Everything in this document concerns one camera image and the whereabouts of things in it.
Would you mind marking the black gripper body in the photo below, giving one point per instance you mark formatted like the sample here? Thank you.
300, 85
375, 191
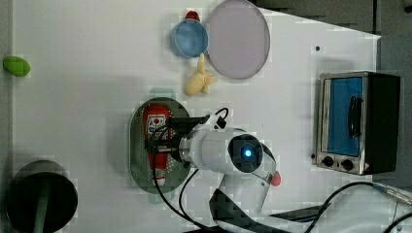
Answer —
178, 128

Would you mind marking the red ketchup bottle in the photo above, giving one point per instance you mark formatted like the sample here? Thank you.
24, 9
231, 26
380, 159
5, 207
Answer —
155, 117

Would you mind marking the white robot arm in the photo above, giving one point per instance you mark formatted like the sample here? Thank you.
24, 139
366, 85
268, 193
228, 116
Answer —
248, 168

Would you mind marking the blue cup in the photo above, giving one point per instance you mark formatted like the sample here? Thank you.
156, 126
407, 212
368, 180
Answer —
189, 38

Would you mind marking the toy strawberry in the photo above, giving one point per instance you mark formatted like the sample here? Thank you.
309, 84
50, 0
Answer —
277, 179

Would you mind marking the large grey round plate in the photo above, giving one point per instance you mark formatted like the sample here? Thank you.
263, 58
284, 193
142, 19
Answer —
239, 39

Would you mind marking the red toy fruit behind cup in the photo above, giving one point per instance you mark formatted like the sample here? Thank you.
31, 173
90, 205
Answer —
192, 15

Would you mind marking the dark metal pot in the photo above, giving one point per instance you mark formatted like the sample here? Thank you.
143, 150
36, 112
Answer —
41, 198

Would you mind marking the green toy vegetable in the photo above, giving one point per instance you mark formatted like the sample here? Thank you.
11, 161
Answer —
16, 66

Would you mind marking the silver black toaster oven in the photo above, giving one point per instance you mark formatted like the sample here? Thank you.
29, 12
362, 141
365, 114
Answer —
358, 118

